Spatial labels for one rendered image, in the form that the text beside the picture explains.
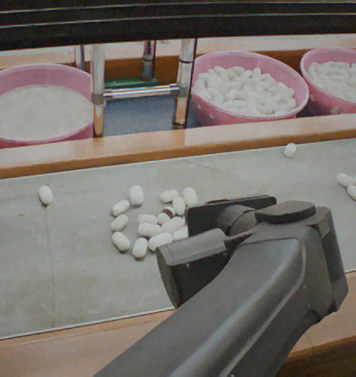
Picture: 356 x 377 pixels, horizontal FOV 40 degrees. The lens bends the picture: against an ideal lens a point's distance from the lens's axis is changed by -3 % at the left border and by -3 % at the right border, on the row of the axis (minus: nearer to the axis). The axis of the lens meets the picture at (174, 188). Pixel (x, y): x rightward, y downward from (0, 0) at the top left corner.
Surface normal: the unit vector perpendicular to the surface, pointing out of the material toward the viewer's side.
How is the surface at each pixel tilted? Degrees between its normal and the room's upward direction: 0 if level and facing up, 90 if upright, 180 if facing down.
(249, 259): 42
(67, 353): 0
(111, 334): 0
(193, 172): 0
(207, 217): 51
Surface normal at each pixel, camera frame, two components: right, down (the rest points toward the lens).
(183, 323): -0.30, -0.95
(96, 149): 0.09, -0.72
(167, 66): 0.28, 0.68
